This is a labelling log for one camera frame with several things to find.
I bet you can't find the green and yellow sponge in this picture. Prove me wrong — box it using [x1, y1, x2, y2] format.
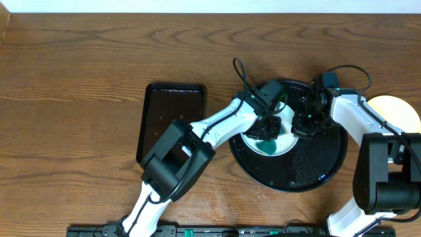
[255, 139, 278, 156]

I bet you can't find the green plate with red smear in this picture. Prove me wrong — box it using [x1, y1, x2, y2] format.
[241, 105, 299, 156]

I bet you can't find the yellow plate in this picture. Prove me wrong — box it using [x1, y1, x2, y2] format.
[368, 95, 420, 133]

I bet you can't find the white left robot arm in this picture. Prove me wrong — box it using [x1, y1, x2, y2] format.
[119, 95, 285, 236]

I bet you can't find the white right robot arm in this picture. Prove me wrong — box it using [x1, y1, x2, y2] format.
[292, 87, 420, 236]

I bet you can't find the round black tray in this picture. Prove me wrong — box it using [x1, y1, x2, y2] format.
[229, 80, 348, 192]

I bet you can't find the black rectangular water tray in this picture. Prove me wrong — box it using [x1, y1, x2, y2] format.
[136, 83, 206, 163]

